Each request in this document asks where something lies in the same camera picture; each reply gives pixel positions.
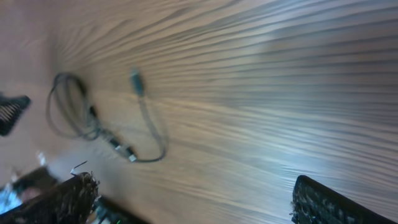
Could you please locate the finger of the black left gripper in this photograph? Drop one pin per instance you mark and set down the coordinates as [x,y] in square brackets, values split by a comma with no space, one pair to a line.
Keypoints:
[12,109]

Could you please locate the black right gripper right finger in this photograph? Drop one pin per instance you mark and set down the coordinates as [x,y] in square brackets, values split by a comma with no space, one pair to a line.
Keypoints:
[314,203]

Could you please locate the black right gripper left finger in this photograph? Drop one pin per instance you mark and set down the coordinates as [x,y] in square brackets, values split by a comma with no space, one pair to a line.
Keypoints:
[70,202]

